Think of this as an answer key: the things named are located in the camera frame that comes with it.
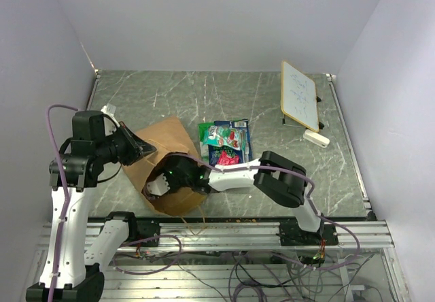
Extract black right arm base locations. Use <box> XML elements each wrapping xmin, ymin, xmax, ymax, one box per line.
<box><xmin>277</xmin><ymin>222</ymin><xmax>338</xmax><ymax>246</ymax></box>

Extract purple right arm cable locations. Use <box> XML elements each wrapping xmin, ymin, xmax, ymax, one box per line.
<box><xmin>141</xmin><ymin>152</ymin><xmax>361</xmax><ymax>271</ymax></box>

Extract yellow framed whiteboard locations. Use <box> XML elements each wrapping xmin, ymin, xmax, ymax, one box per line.
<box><xmin>281</xmin><ymin>61</ymin><xmax>320</xmax><ymax>133</ymax></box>

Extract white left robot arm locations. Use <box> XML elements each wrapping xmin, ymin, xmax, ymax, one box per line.
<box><xmin>25</xmin><ymin>110</ymin><xmax>156</xmax><ymax>301</ymax></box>

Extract brown paper bag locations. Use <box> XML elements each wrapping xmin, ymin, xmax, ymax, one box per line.
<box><xmin>121</xmin><ymin>115</ymin><xmax>209</xmax><ymax>230</ymax></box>

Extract teal snack packet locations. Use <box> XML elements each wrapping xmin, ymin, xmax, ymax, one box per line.
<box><xmin>202</xmin><ymin>125</ymin><xmax>242</xmax><ymax>150</ymax></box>

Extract white board eraser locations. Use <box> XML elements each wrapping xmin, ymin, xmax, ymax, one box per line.
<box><xmin>303</xmin><ymin>129</ymin><xmax>330</xmax><ymax>148</ymax></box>

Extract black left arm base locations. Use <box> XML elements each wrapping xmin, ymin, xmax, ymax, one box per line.
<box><xmin>122</xmin><ymin>218</ymin><xmax>160</xmax><ymax>247</ymax></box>

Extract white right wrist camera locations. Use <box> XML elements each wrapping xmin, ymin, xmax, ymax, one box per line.
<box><xmin>145</xmin><ymin>173</ymin><xmax>171</xmax><ymax>199</ymax></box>

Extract green cassava chips bag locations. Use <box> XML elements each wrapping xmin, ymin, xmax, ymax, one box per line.
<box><xmin>198</xmin><ymin>122</ymin><xmax>213</xmax><ymax>162</ymax></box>

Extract aluminium frame rail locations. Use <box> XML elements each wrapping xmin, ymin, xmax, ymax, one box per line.
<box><xmin>37</xmin><ymin>222</ymin><xmax>395</xmax><ymax>250</ymax></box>

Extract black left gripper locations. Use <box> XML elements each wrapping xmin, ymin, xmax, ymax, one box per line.
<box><xmin>95</xmin><ymin>120</ymin><xmax>156</xmax><ymax>165</ymax></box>

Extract blue snack box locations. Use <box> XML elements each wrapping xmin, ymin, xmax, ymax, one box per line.
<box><xmin>208</xmin><ymin>119</ymin><xmax>251</xmax><ymax>166</ymax></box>

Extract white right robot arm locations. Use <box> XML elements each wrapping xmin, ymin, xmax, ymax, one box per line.
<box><xmin>162</xmin><ymin>151</ymin><xmax>324</xmax><ymax>245</ymax></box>

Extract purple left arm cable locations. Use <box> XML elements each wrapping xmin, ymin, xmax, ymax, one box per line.
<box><xmin>46</xmin><ymin>104</ymin><xmax>183</xmax><ymax>302</ymax></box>

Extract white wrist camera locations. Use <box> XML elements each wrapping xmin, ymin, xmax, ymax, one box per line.
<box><xmin>101</xmin><ymin>103</ymin><xmax>119</xmax><ymax>135</ymax></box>
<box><xmin>145</xmin><ymin>173</ymin><xmax>171</xmax><ymax>199</ymax></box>

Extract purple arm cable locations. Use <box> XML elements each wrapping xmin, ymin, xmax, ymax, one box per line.
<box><xmin>141</xmin><ymin>152</ymin><xmax>361</xmax><ymax>271</ymax></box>
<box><xmin>46</xmin><ymin>104</ymin><xmax>183</xmax><ymax>302</ymax></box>

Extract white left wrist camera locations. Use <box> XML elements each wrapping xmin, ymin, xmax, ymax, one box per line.
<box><xmin>101</xmin><ymin>103</ymin><xmax>119</xmax><ymax>135</ymax></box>

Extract red snack packet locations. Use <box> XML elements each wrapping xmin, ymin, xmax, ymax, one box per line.
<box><xmin>217</xmin><ymin>150</ymin><xmax>239</xmax><ymax>165</ymax></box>

